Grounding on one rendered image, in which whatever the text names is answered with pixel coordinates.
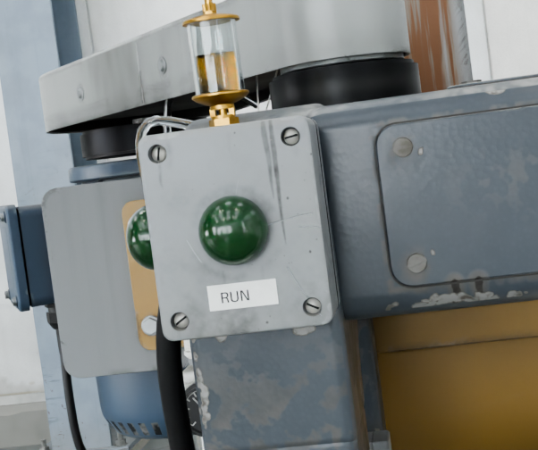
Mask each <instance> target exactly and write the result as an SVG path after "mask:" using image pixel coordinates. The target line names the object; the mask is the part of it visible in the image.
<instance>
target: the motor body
mask: <svg viewBox="0 0 538 450"><path fill-rule="evenodd" d="M68 174H69V181H70V182H71V183H81V184H82V185H83V184H90V183H97V182H104V181H111V180H118V179H131V178H138V177H140V175H139V167H138V163H137V158H134V159H128V160H120V161H114V162H101V163H96V164H90V165H83V166H78V167H73V168H70V169H69V170H68ZM96 380H97V391H98V396H99V402H100V407H101V412H102V414H103V416H104V418H105V419H106V420H107V421H108V423H109V424H110V425H111V426H112V428H113V429H114V430H115V431H117V432H119V433H120V434H122V435H124V436H127V437H131V438H145V439H162V438H168V437H167V431H166V427H165V422H164V412H163V407H162V401H161V395H160V388H159V383H158V374H157V371H142V372H134V373H125V374H117V375H108V376H100V377H96Z"/></svg>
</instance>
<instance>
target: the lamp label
mask: <svg viewBox="0 0 538 450"><path fill-rule="evenodd" d="M207 293H208V301H209V308H210V312H213V311H221V310H229V309H237V308H245V307H253V306H261V305H269V304H278V303H279V301H278V294H277V287H276V280H275V279H262V280H255V281H247V282H239V283H231V284H223V285H215V286H207Z"/></svg>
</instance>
